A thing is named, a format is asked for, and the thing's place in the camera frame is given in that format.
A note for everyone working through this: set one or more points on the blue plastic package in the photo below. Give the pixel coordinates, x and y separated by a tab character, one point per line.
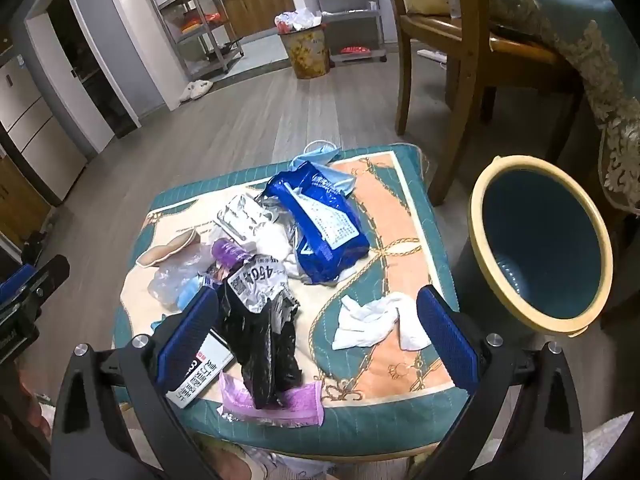
320	220

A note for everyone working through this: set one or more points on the purple bottle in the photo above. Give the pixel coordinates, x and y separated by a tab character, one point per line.
227	252

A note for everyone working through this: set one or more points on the person's left hand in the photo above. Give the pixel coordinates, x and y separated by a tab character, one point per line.
32	412

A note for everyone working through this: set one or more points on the white door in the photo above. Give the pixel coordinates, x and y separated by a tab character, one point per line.
65	85

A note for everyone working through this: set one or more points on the red packet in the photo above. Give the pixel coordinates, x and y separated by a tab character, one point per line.
355	50

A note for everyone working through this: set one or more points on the white slipper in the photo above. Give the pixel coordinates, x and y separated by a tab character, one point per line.
202	87
187	92

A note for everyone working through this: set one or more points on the dark blue bin yellow rim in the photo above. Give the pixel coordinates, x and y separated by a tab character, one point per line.
530	240

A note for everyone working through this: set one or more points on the light blue face mask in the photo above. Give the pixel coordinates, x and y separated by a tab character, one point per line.
187	291
305	165

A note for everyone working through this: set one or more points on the black plastic bag white label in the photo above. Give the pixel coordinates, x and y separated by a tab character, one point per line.
260	340

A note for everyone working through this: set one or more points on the clear plastic bag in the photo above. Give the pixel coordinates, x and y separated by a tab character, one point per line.
172	272

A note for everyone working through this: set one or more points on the floral waste bin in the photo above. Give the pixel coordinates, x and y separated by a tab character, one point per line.
306	55

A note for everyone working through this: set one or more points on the black floor device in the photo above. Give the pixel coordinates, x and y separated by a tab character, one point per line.
35	247

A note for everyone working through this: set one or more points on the beige shell-shaped pad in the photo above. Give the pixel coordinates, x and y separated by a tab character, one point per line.
165	252

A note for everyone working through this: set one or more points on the purple wrapper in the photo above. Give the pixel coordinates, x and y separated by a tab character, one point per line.
300	402

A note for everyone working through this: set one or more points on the silver blister pack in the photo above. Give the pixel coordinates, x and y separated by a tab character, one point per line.
240	215

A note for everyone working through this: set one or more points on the silver refrigerator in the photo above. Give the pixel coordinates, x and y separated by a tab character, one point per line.
35	125

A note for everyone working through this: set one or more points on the orange packets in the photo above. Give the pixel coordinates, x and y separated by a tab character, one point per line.
200	22

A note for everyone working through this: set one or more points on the teal and peach printed cushion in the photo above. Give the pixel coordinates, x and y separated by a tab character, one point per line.
400	240

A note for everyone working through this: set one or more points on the teal tablecloth with lace trim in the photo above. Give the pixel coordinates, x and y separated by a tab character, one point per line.
575	10

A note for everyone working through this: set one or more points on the wooden chair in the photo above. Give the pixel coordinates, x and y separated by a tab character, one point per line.
470	60

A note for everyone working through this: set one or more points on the white bag of rubbish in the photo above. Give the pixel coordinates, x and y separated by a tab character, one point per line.
300	20

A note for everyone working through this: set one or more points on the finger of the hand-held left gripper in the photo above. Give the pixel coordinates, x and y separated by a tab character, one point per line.
50	272
15	280

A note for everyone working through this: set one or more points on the wooden kitchen cabinet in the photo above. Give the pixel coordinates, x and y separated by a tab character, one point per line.
260	7

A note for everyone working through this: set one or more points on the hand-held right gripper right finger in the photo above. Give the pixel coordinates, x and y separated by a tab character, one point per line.
445	335

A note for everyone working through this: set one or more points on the teal plastic scrap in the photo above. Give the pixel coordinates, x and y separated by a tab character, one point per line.
161	327

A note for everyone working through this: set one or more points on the wooden side cabinet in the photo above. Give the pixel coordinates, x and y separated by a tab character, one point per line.
20	200

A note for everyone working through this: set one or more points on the white printed packet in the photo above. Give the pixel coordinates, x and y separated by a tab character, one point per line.
207	367

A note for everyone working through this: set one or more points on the metal shelf rack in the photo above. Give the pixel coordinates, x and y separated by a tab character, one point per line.
227	60

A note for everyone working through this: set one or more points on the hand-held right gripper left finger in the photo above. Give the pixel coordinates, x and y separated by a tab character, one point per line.
187	330

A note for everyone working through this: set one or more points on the white power strip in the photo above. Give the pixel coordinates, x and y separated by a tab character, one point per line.
432	57

